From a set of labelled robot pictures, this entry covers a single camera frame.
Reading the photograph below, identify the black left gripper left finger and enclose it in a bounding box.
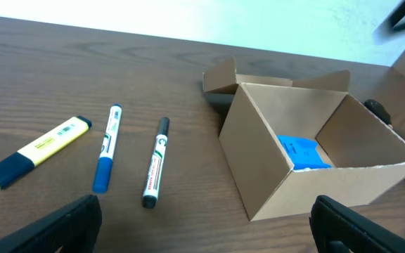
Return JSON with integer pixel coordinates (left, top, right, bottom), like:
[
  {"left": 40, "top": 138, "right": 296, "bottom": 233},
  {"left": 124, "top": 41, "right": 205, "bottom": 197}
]
[{"left": 0, "top": 195, "right": 102, "bottom": 253}]

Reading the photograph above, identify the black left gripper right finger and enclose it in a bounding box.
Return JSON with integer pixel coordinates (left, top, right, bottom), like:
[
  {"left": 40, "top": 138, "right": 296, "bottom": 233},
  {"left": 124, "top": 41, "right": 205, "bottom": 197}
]
[{"left": 309, "top": 195, "right": 405, "bottom": 253}]

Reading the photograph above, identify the blue whiteboard eraser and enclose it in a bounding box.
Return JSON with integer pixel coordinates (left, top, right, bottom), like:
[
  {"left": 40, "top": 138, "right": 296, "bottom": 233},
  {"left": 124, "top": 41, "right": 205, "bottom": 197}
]
[{"left": 277, "top": 135, "right": 332, "bottom": 170}]

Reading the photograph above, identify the yellow highlighter pen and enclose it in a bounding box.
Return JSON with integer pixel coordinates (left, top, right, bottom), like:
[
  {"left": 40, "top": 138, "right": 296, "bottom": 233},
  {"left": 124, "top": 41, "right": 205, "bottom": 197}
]
[{"left": 0, "top": 115, "right": 92, "bottom": 190}]

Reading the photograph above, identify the brown cardboard box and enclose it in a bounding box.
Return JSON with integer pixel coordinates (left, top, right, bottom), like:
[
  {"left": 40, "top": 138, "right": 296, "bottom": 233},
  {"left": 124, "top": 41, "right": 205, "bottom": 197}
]
[{"left": 202, "top": 58, "right": 405, "bottom": 221}]

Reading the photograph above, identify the blue whiteboard marker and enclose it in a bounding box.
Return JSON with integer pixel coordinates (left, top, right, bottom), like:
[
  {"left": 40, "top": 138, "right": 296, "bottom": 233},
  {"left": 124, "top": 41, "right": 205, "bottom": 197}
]
[{"left": 92, "top": 104, "right": 122, "bottom": 193}]

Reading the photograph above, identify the black whiteboard marker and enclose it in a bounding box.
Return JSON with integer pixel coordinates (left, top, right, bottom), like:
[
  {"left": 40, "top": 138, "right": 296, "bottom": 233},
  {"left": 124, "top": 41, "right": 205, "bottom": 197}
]
[{"left": 142, "top": 117, "right": 170, "bottom": 209}]

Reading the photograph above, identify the small black round object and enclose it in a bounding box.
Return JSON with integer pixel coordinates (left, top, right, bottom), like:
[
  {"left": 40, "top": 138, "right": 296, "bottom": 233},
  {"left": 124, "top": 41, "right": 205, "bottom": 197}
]
[{"left": 364, "top": 99, "right": 392, "bottom": 127}]

